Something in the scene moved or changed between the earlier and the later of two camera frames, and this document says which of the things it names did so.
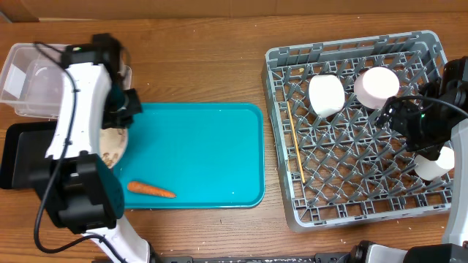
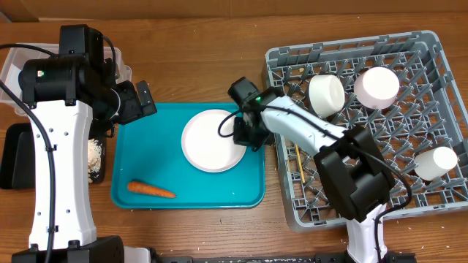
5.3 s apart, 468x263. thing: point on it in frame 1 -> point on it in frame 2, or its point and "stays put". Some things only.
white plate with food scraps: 112,145 -> 208,142
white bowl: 375,86 stays put
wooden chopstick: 296,144 stays put
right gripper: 403,115 -> 242,137
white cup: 428,169 stays put
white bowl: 327,94 stays put
